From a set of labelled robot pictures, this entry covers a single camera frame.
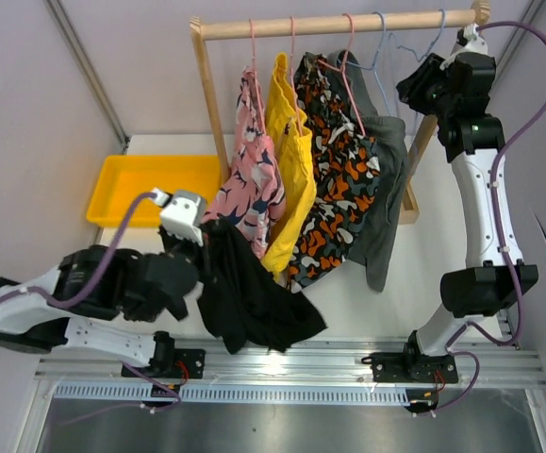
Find black shorts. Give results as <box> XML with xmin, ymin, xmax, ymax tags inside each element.
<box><xmin>197</xmin><ymin>220</ymin><xmax>327</xmax><ymax>354</ymax></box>

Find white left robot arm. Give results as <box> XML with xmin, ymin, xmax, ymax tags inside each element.
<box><xmin>0</xmin><ymin>230</ymin><xmax>210</xmax><ymax>378</ymax></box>

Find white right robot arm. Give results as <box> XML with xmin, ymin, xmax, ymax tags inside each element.
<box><xmin>397</xmin><ymin>52</ymin><xmax>538</xmax><ymax>381</ymax></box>

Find grey shorts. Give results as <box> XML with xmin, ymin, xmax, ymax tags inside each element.
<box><xmin>327</xmin><ymin>50</ymin><xmax>408</xmax><ymax>293</ymax></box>

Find blue hanger with grey shorts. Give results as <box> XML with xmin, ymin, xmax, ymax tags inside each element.
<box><xmin>338</xmin><ymin>10</ymin><xmax>396</xmax><ymax>117</ymax></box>

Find pink hanger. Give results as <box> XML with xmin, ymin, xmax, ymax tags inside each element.
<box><xmin>290</xmin><ymin>16</ymin><xmax>304</xmax><ymax>137</ymax></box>
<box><xmin>318</xmin><ymin>13</ymin><xmax>366</xmax><ymax>135</ymax></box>
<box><xmin>248</xmin><ymin>19</ymin><xmax>267</xmax><ymax>135</ymax></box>

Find orange camouflage shorts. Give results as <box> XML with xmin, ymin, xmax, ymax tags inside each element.
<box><xmin>288</xmin><ymin>52</ymin><xmax>382</xmax><ymax>293</ymax></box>

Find pink patterned shorts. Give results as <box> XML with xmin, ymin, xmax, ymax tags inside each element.
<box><xmin>203</xmin><ymin>68</ymin><xmax>286</xmax><ymax>259</ymax></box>

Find yellow shorts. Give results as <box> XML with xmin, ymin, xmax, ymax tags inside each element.
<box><xmin>262</xmin><ymin>52</ymin><xmax>316</xmax><ymax>280</ymax></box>

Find pink hanger leftmost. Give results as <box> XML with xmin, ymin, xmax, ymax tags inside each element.
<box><xmin>248</xmin><ymin>19</ymin><xmax>267</xmax><ymax>135</ymax></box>

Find wooden clothes rack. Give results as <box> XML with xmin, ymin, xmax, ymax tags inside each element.
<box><xmin>189</xmin><ymin>0</ymin><xmax>491</xmax><ymax>227</ymax></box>

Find yellow plastic tray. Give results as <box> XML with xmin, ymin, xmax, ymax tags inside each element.
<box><xmin>86</xmin><ymin>155</ymin><xmax>221</xmax><ymax>227</ymax></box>

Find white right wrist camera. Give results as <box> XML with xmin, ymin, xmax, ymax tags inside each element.
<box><xmin>439</xmin><ymin>23</ymin><xmax>488</xmax><ymax>71</ymax></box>

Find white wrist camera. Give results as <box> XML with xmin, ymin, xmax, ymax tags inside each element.
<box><xmin>439</xmin><ymin>23</ymin><xmax>488</xmax><ymax>71</ymax></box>
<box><xmin>153</xmin><ymin>188</ymin><xmax>207</xmax><ymax>247</ymax></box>

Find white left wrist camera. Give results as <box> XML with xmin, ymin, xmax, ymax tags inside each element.
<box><xmin>153</xmin><ymin>188</ymin><xmax>207</xmax><ymax>247</ymax></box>

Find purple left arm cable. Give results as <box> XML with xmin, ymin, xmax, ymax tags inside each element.
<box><xmin>0</xmin><ymin>188</ymin><xmax>189</xmax><ymax>414</ymax></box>

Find aluminium corner post right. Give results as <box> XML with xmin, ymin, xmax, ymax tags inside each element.
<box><xmin>501</xmin><ymin>0</ymin><xmax>546</xmax><ymax>53</ymax></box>

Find aluminium corner post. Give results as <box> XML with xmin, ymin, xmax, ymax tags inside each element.
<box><xmin>501</xmin><ymin>0</ymin><xmax>546</xmax><ymax>53</ymax></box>
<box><xmin>43</xmin><ymin>0</ymin><xmax>130</xmax><ymax>152</ymax></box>

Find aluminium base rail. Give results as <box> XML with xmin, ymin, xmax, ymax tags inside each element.
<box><xmin>34</xmin><ymin>338</ymin><xmax>546</xmax><ymax>407</ymax></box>

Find aluminium corner post left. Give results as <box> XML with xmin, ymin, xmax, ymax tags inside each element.
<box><xmin>43</xmin><ymin>0</ymin><xmax>130</xmax><ymax>152</ymax></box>

